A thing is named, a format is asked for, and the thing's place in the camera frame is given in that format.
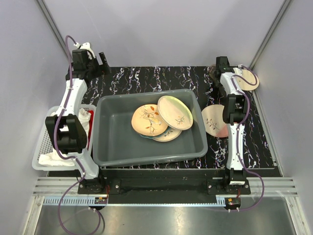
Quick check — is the dark transparent glass plate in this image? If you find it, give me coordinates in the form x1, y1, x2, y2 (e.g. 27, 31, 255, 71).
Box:
208, 64, 220, 79

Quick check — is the pink and cream plate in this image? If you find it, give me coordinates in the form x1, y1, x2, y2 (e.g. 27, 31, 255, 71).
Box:
201, 104, 228, 138

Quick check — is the cream leaf pattern plate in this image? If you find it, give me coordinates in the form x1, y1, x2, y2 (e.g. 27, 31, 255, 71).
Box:
131, 104, 169, 137

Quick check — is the cream green plate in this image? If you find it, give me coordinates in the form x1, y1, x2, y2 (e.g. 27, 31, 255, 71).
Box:
157, 95, 193, 130

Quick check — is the teal embossed plate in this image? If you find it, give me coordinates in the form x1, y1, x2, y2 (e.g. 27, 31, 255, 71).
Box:
139, 134, 154, 140

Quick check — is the cream and blue plate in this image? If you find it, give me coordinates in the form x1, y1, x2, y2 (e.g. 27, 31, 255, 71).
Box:
153, 127, 182, 142

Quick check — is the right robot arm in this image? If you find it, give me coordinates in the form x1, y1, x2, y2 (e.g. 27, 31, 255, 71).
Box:
214, 56, 249, 194

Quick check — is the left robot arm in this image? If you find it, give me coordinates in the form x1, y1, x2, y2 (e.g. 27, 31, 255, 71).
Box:
45, 44, 111, 194

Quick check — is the grey plastic bin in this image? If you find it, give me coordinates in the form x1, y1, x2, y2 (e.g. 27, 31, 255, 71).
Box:
93, 89, 208, 167

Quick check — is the beige wooden round plate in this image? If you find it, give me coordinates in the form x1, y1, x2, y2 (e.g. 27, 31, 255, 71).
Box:
233, 68, 260, 91

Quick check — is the white cloth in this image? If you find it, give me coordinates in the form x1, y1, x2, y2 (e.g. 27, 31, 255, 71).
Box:
39, 108, 90, 167

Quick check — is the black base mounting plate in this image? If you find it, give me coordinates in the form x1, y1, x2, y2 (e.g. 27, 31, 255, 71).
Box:
78, 169, 251, 205

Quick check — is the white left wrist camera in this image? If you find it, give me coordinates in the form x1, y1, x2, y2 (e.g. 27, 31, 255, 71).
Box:
74, 42, 96, 60

